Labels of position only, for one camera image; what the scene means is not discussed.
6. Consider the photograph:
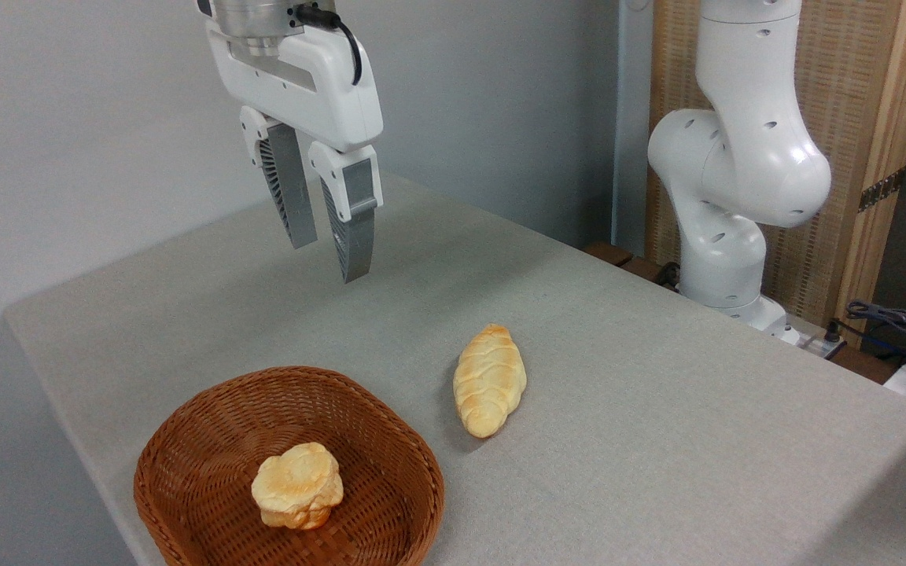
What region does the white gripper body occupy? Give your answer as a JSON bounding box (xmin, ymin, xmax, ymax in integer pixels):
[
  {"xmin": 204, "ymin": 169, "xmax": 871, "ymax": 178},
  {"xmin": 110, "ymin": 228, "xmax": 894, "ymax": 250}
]
[{"xmin": 205, "ymin": 20, "xmax": 385, "ymax": 155}]

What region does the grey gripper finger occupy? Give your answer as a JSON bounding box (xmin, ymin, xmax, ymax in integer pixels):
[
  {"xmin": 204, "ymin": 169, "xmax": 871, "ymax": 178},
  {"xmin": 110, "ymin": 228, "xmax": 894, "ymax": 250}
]
[
  {"xmin": 309, "ymin": 141, "xmax": 384, "ymax": 285},
  {"xmin": 239, "ymin": 105, "xmax": 319, "ymax": 251}
]

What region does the round bread bun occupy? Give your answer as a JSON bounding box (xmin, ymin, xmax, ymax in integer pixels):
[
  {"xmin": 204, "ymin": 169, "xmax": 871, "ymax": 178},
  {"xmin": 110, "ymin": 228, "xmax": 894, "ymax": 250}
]
[{"xmin": 251, "ymin": 442, "xmax": 344, "ymax": 531}]

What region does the long braided bread loaf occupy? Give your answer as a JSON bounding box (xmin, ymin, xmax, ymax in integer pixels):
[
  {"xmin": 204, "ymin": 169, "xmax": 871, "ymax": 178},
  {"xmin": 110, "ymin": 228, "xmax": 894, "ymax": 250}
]
[{"xmin": 453, "ymin": 324, "xmax": 528, "ymax": 439}]

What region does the dark wooden base board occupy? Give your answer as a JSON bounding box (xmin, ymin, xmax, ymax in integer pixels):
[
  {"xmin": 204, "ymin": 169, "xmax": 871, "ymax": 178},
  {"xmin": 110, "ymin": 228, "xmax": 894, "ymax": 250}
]
[{"xmin": 584, "ymin": 241, "xmax": 683, "ymax": 293}]

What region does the brown woven wicker basket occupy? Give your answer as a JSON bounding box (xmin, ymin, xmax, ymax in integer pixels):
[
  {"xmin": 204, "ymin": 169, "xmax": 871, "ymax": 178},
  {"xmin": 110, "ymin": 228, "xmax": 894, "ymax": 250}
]
[{"xmin": 133, "ymin": 366, "xmax": 446, "ymax": 566}]

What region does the grey tablecloth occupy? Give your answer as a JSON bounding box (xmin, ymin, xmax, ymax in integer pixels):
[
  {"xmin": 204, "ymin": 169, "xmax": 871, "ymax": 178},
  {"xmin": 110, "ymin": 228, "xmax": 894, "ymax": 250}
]
[{"xmin": 3, "ymin": 173, "xmax": 906, "ymax": 566}]

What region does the white power strip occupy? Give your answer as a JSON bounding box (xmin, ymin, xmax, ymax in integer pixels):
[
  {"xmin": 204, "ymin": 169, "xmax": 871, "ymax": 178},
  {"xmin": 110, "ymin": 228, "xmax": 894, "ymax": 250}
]
[{"xmin": 782, "ymin": 318, "xmax": 849, "ymax": 361}]

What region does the wooden woven screen panel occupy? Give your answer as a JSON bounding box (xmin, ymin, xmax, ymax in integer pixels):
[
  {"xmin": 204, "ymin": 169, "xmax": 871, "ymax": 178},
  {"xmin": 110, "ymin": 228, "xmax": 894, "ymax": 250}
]
[{"xmin": 645, "ymin": 0, "xmax": 906, "ymax": 339}]

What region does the metal screen hinge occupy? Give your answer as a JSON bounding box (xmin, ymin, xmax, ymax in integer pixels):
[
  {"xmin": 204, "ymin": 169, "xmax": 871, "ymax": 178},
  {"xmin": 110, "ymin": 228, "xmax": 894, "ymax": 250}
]
[{"xmin": 858, "ymin": 167, "xmax": 905, "ymax": 213}]

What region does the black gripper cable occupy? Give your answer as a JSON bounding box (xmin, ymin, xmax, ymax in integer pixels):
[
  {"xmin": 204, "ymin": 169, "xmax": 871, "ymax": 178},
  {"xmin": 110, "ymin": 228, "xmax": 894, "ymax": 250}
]
[{"xmin": 296, "ymin": 6, "xmax": 364, "ymax": 86}]

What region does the white vertical post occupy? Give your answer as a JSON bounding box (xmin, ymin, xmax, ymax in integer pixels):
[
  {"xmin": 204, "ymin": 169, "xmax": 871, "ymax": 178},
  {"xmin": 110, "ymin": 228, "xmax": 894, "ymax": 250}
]
[{"xmin": 612, "ymin": 0, "xmax": 654, "ymax": 256}]

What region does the dark cable bundle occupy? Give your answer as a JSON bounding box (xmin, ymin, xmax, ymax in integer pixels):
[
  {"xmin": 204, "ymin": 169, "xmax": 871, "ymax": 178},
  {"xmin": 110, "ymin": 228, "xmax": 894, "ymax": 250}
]
[{"xmin": 824, "ymin": 299, "xmax": 906, "ymax": 370}]

